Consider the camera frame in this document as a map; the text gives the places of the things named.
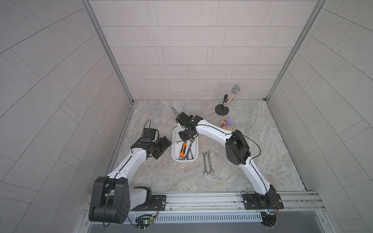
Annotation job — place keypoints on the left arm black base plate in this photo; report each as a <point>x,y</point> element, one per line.
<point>158,202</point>

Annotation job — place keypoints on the green circuit board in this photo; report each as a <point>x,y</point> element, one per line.
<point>144,221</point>
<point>268,219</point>

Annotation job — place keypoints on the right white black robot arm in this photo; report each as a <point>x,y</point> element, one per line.
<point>237,152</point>

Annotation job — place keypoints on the small wooden toy with figures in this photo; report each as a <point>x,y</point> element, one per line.
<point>226,124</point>

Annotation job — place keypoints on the left green circuit board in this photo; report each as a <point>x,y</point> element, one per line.
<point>144,221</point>

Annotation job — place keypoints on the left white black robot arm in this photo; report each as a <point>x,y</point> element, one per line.
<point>111,199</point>

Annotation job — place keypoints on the orange handled adjustable wrench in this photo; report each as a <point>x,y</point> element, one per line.
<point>183,151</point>

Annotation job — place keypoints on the small silver combination wrench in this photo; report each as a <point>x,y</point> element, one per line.
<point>189,153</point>

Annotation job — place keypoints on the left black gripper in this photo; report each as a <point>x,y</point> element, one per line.
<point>163,145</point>

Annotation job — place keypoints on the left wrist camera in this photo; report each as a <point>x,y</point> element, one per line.
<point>149,135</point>

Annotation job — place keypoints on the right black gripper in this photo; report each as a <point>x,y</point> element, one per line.
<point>184,136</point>

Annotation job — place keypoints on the long silver open-end wrench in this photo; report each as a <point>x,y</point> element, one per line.
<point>206,173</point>

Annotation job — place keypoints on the right green circuit board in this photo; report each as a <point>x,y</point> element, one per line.
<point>268,219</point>

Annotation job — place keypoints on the glitter microphone on black stand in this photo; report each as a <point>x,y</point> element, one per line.
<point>223,109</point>

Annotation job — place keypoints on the aluminium mounting rail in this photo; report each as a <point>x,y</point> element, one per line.
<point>204,202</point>

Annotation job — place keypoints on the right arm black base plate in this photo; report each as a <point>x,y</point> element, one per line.
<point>253,201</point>

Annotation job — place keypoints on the white plastic storage box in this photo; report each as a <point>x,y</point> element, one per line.
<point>176,147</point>

